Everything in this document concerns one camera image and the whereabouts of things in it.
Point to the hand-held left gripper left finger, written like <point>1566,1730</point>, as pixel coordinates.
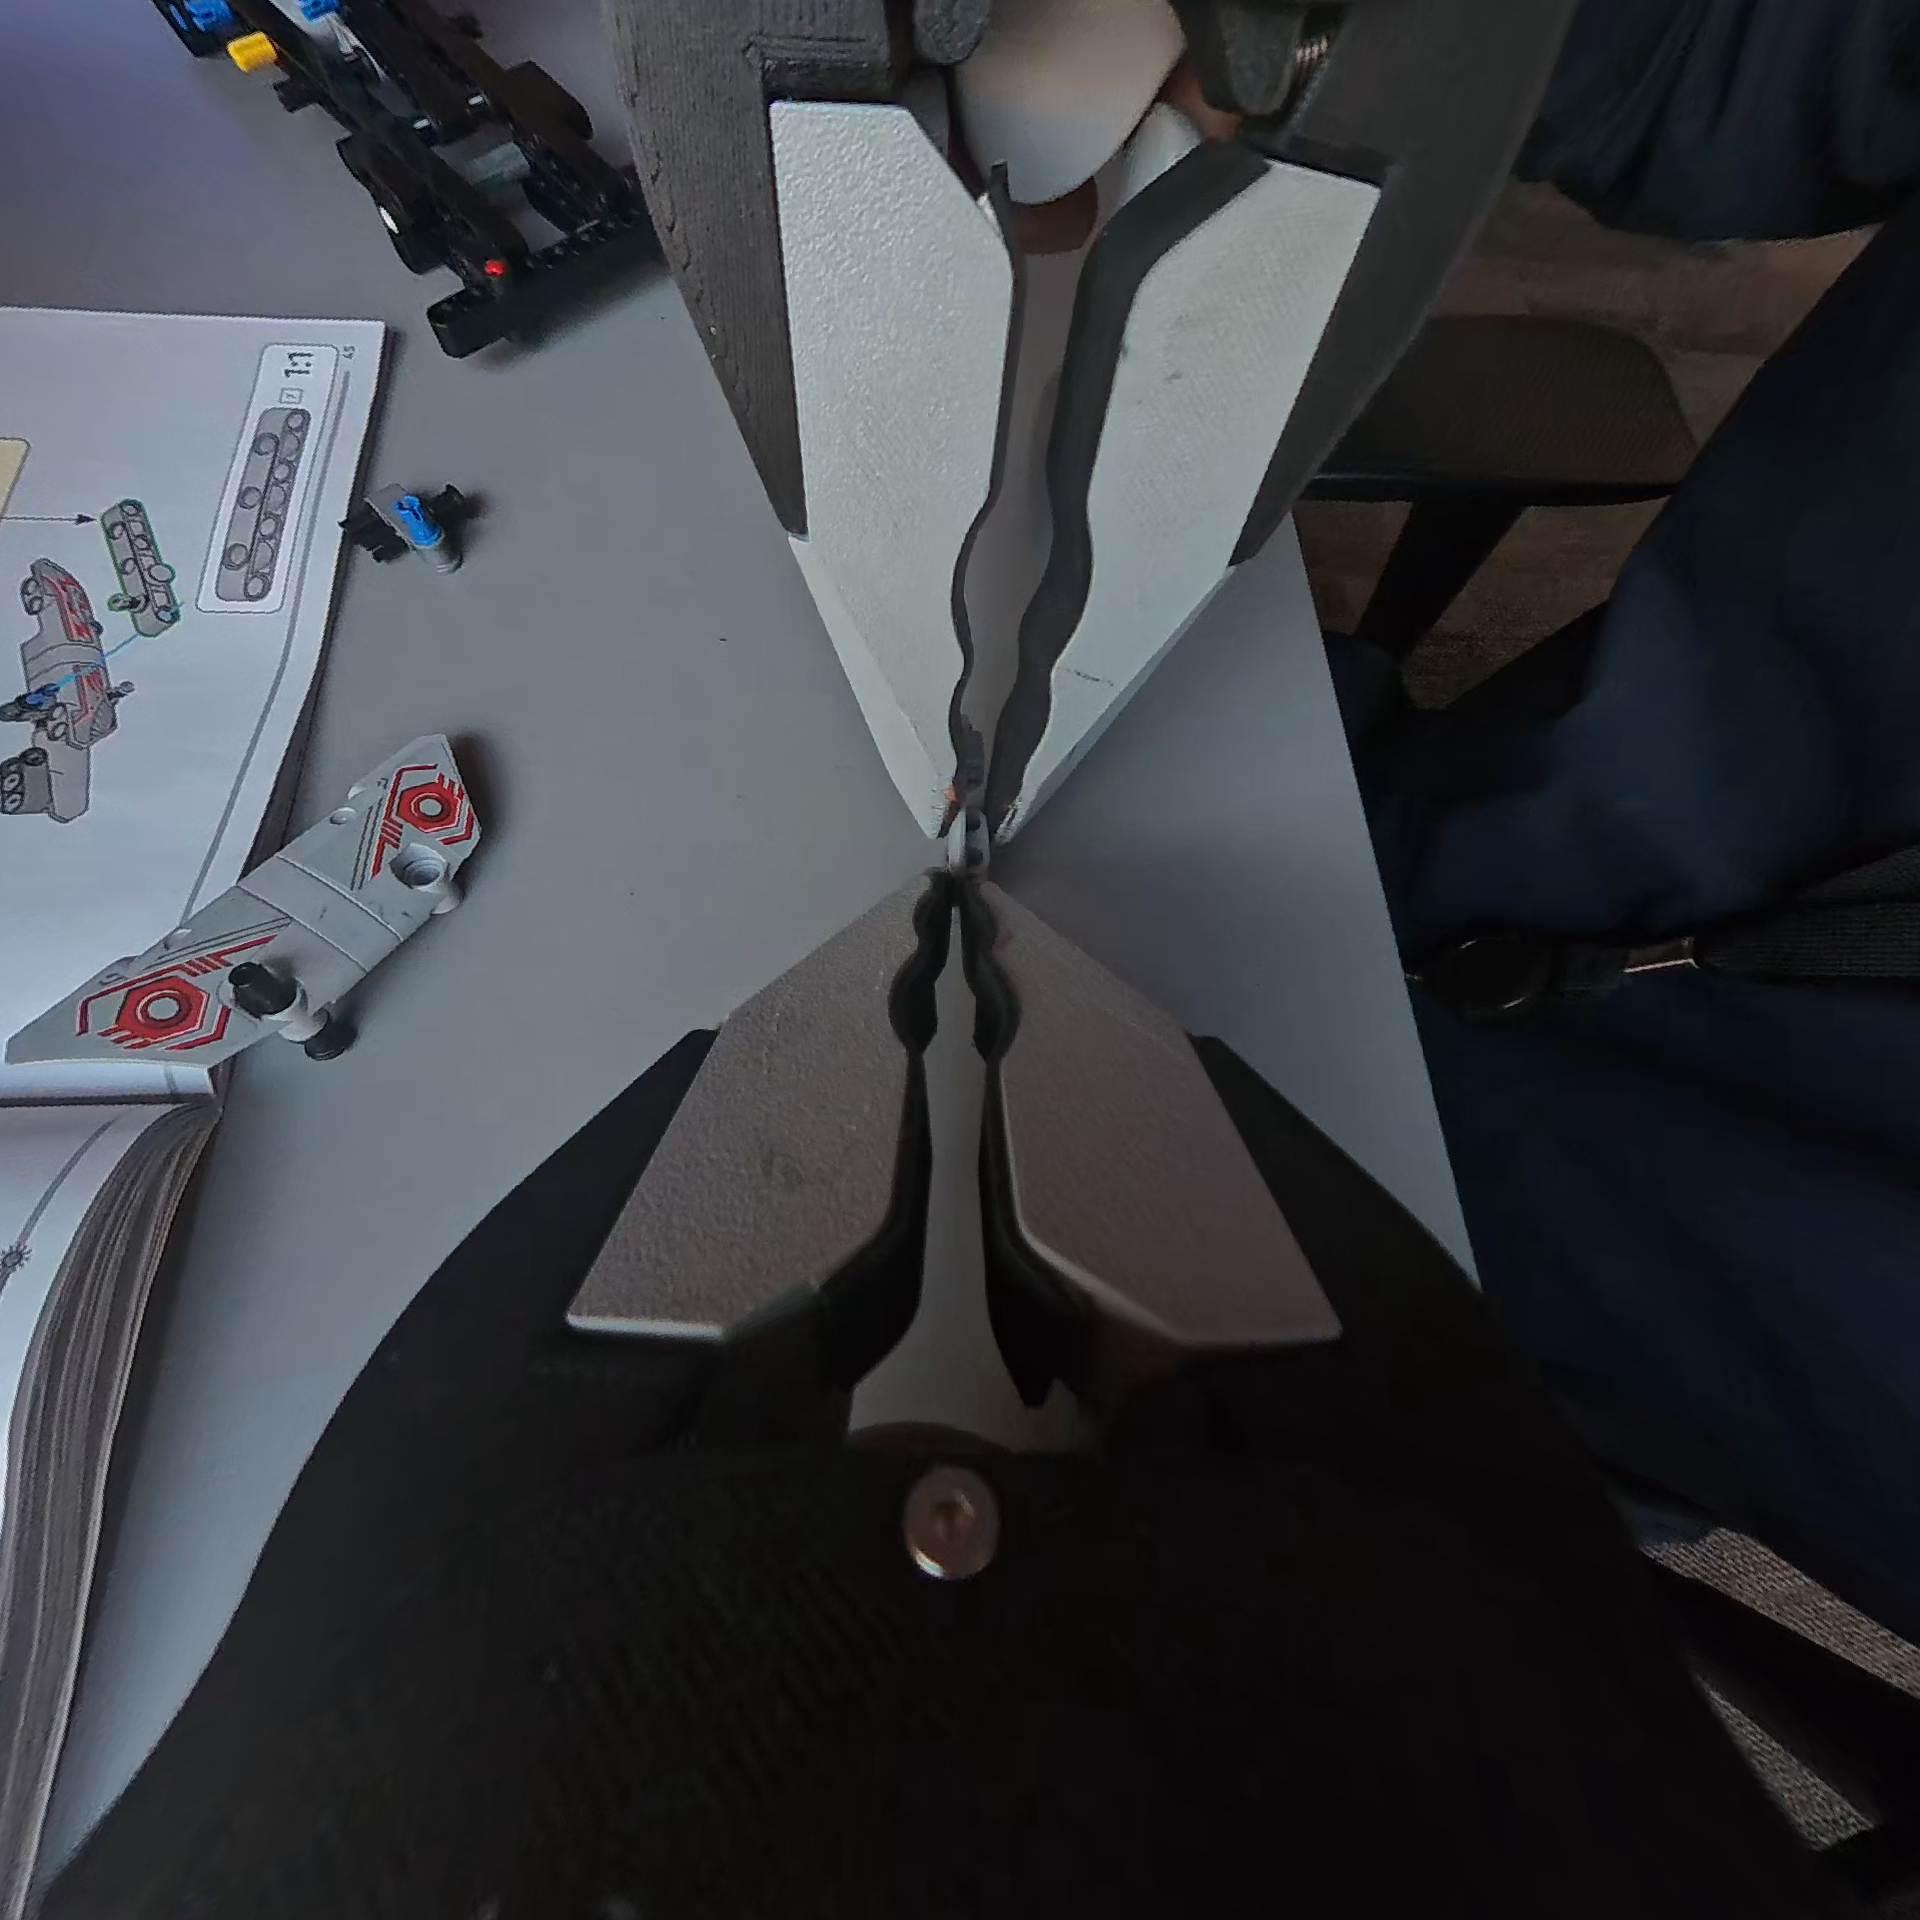
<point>764,1154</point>

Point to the small grey lego piece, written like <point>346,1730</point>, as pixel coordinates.
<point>963,849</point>

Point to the grey mesh chair part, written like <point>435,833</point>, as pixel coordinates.
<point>1771,1604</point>

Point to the person's dark blue clothing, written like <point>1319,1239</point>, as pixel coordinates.
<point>1725,1201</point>

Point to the grey lego panel red print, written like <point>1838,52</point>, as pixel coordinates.
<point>300,900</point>

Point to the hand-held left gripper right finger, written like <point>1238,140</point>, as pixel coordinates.
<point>1155,1185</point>

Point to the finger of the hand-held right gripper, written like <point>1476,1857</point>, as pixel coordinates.
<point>1201,389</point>
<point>878,389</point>

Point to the small blue grey lego connector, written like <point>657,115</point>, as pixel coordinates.
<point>421,523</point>

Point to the lego instruction booklet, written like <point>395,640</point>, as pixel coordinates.
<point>137,450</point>

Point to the black lego chassis assembly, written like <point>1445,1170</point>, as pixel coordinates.
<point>451,148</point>

